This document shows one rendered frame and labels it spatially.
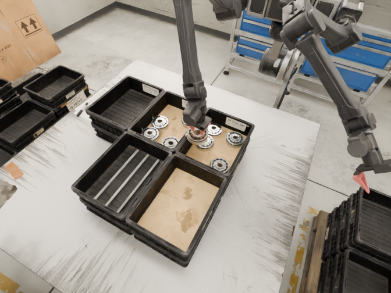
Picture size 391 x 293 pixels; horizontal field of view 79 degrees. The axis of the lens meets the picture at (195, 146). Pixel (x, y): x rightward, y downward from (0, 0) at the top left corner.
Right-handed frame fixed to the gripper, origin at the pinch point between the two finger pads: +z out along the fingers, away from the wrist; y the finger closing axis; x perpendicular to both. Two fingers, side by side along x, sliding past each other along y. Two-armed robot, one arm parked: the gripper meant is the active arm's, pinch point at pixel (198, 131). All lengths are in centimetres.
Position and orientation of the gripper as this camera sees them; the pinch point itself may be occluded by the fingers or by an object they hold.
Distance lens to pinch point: 113.9
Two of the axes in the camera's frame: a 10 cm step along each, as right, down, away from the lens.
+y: 8.5, 4.5, -2.8
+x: 5.3, -6.8, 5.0
